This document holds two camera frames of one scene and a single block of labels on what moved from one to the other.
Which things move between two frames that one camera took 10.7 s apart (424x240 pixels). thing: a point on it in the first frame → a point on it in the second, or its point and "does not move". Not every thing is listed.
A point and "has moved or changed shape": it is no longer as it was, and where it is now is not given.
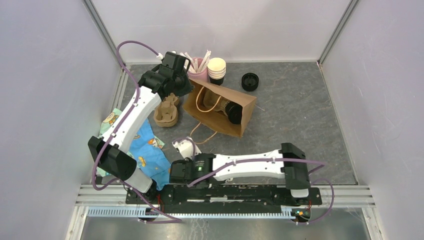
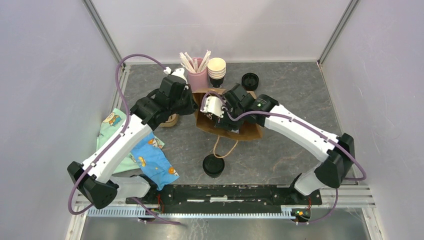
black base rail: (217, 199) does not move
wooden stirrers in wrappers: (192, 65) does not move
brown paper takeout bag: (220, 107) has moved or changed shape
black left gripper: (188, 88) → (190, 108)
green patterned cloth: (106, 123) does not move
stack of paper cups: (216, 67) does not move
